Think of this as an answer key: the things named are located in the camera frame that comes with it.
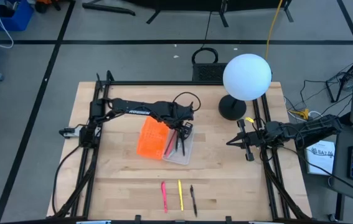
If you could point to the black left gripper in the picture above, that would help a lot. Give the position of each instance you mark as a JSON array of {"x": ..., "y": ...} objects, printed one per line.
[{"x": 187, "y": 129}]

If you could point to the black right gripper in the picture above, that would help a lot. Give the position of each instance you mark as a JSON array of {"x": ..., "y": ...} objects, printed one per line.
[{"x": 255, "y": 138}]

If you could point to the slim pink pen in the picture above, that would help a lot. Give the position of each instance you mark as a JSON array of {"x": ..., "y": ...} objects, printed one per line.
[{"x": 169, "y": 144}]

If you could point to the clear plastic supply box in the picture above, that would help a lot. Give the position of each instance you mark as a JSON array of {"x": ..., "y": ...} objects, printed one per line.
[{"x": 187, "y": 152}]

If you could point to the orange perforated box lid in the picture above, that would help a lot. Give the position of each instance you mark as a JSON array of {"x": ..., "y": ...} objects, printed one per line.
[{"x": 152, "y": 138}]

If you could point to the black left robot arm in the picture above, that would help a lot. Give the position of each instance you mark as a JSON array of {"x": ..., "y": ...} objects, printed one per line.
[{"x": 145, "y": 109}]

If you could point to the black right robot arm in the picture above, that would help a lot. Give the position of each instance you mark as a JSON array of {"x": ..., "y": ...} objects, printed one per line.
[{"x": 313, "y": 129}]

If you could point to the black perforated box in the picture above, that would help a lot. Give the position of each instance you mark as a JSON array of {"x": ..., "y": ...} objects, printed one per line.
[{"x": 208, "y": 73}]

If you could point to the yellow tag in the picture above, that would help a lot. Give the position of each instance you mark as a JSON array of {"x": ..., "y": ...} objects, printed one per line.
[{"x": 250, "y": 119}]

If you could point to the yellow highlighter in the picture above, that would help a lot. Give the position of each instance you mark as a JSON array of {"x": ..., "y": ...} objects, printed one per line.
[{"x": 180, "y": 194}]

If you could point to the pink highlighter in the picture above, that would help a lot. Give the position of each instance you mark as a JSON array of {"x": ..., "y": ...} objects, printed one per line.
[{"x": 164, "y": 196}]

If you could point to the black gel pen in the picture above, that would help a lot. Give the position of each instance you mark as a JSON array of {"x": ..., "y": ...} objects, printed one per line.
[{"x": 193, "y": 200}]

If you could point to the white globe lamp black base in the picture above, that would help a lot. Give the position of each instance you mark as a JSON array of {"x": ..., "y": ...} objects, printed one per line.
[{"x": 247, "y": 76}]

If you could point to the yellow power strip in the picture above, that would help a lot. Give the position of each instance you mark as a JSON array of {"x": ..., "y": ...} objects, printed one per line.
[{"x": 300, "y": 113}]

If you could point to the white printed paper sheet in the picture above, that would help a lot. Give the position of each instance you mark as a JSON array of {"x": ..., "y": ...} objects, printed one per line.
[{"x": 319, "y": 160}]

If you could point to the black curtain stand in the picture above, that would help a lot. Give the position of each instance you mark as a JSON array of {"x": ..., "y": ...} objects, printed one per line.
[
  {"x": 157, "y": 15},
  {"x": 289, "y": 12},
  {"x": 223, "y": 15}
]

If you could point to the black curtain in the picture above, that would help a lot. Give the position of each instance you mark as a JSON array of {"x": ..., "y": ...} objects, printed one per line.
[{"x": 195, "y": 3}]

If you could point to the black stand foot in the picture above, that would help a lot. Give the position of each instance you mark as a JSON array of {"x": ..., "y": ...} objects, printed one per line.
[{"x": 107, "y": 8}]

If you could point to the blue storage bin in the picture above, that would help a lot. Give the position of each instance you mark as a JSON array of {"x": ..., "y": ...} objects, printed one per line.
[{"x": 20, "y": 18}]

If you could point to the black aluminium table frame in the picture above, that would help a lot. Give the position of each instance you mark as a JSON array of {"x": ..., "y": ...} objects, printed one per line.
[{"x": 163, "y": 83}]

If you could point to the black table bracket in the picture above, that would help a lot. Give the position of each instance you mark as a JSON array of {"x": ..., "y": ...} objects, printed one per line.
[
  {"x": 137, "y": 219},
  {"x": 228, "y": 220}
]

